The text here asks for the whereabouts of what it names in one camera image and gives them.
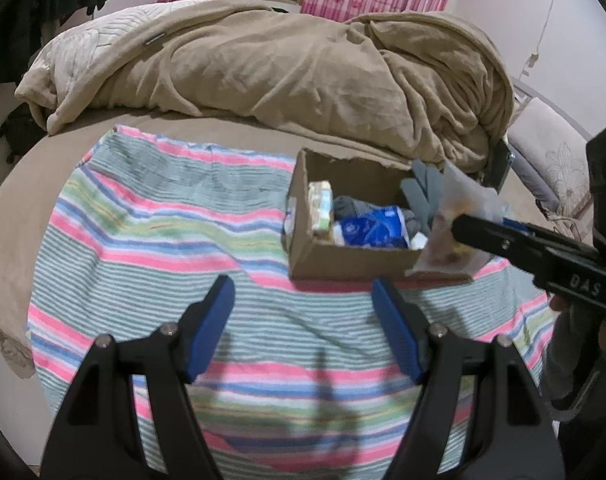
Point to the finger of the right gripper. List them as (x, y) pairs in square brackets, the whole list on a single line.
[(522, 227), (524, 252)]

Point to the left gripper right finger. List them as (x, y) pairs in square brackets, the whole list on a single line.
[(405, 327)]

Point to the bear print tissue pack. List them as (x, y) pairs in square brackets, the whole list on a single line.
[(320, 200)]

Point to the beige embroidered pillow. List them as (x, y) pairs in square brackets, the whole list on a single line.
[(550, 158)]

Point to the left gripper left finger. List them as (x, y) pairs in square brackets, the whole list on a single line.
[(200, 329)]

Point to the grey dotted knit glove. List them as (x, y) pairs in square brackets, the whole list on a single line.
[(346, 207)]

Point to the clear plastic bag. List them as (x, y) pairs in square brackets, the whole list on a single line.
[(465, 209)]

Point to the cardboard box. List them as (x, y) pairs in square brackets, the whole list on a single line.
[(316, 257)]

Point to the right gloved hand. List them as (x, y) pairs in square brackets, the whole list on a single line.
[(573, 380)]

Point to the striped towel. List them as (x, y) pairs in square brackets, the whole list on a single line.
[(303, 384)]

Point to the beige blanket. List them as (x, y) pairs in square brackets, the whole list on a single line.
[(426, 86)]

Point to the blue tissue pack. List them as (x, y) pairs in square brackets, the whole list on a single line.
[(384, 228)]

